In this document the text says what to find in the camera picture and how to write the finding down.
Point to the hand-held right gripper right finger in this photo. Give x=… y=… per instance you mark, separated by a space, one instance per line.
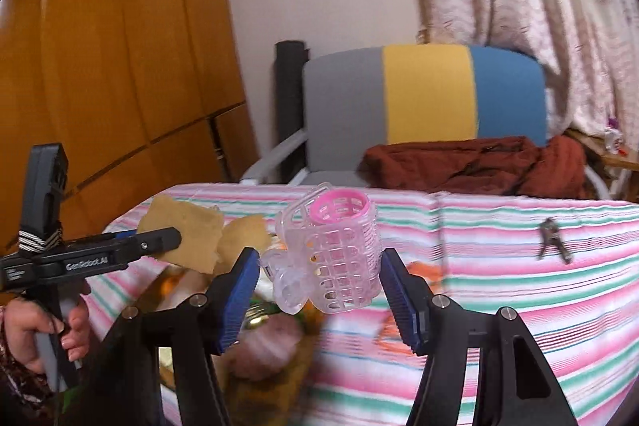
x=402 y=306

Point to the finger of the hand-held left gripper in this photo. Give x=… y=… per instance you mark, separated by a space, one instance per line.
x=150 y=244
x=120 y=235

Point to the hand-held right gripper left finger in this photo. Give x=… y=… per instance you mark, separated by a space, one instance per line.
x=238 y=306

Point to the pink plastic basket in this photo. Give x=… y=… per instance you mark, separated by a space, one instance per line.
x=339 y=256

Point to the person's left forearm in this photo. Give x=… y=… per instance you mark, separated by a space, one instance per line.
x=20 y=398

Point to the person's left hand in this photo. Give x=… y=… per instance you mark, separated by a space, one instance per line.
x=22 y=331

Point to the orange plastic item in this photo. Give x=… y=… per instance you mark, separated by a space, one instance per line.
x=399 y=341

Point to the striped blanket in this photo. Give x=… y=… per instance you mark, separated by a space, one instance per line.
x=499 y=306

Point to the wooden wardrobe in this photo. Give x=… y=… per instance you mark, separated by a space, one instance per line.
x=115 y=56

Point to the red-brown jacket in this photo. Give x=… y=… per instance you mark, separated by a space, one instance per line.
x=474 y=166

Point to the bunch of keys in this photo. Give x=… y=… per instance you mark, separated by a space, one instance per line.
x=551 y=239

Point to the grey yellow blue chair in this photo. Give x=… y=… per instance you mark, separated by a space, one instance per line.
x=424 y=91

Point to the wooden side table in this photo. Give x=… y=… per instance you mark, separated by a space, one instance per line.
x=619 y=161

